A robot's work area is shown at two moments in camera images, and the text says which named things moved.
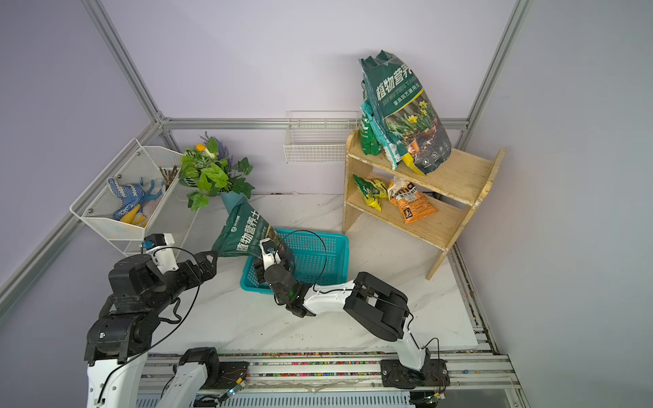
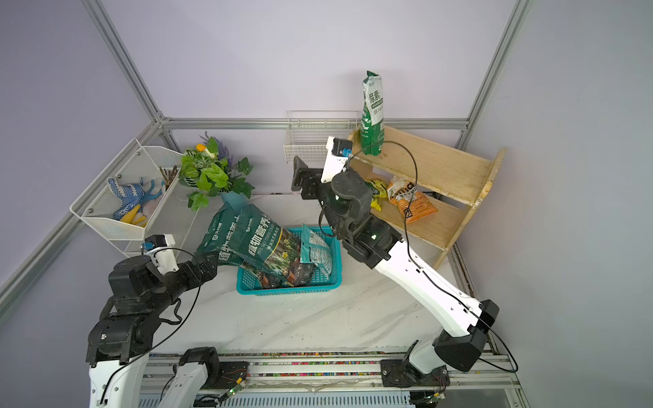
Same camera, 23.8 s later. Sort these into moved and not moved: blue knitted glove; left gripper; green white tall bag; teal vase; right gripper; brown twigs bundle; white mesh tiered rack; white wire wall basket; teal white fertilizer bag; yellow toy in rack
Moved: right gripper; teal white fertilizer bag
Not moved: brown twigs bundle; yellow toy in rack; teal vase; white mesh tiered rack; green white tall bag; blue knitted glove; white wire wall basket; left gripper
